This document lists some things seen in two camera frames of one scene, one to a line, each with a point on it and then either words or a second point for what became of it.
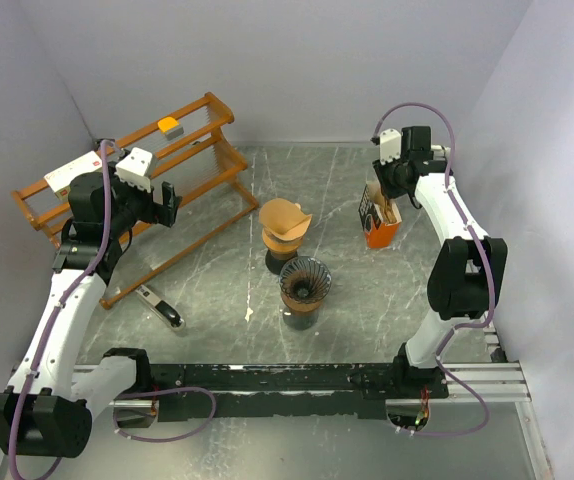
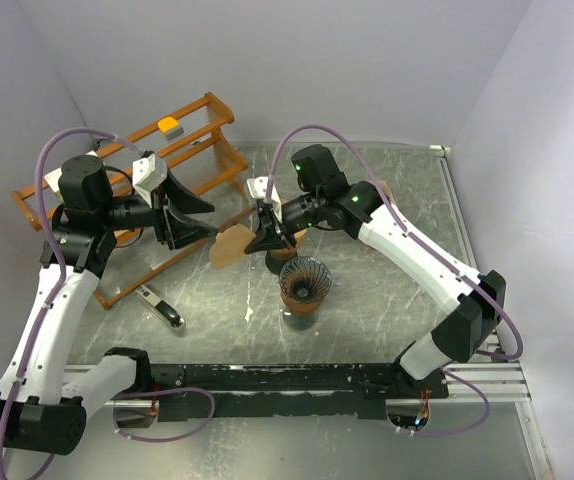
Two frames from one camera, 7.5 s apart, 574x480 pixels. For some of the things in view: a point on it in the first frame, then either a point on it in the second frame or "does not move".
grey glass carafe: (299, 320) does not move
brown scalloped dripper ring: (302, 306) does not move
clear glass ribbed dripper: (305, 279) does not move
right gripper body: (389, 176) -> (268, 215)
